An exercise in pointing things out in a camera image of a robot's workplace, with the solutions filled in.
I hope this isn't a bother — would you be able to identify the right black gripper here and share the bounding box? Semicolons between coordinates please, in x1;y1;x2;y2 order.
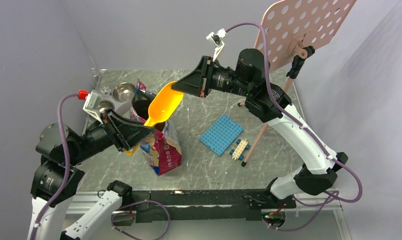
172;55;254;97

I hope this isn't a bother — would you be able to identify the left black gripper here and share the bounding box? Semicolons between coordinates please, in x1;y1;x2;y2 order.
67;106;157;165

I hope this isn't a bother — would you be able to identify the yellow plastic scoop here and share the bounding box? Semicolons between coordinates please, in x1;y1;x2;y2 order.
125;79;184;156

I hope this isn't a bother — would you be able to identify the pet food bag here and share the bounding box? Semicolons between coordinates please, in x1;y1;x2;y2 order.
130;80;182;176

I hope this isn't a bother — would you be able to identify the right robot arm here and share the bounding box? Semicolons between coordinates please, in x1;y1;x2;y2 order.
172;48;348;208

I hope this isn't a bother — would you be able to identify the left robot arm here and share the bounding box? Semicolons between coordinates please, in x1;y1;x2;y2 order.
28;109;155;240

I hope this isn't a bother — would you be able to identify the grey double pet bowl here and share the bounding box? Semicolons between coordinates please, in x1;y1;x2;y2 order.
98;82;136;116

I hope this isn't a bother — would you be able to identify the blue building block plate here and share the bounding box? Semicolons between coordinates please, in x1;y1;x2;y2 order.
199;115;244;157

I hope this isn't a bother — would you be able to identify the clear glass cup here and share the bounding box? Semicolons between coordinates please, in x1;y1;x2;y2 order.
89;68;102;78

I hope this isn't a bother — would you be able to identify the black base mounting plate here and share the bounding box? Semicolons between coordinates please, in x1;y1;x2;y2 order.
133;189;279;223

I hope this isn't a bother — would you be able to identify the beige blue toy block car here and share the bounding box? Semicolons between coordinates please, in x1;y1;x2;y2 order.
230;139;251;161

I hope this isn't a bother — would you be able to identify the pink perforated music stand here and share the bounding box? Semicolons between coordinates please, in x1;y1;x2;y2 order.
251;0;355;149

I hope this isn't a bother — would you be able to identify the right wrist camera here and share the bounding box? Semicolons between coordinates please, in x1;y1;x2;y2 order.
206;28;227;61

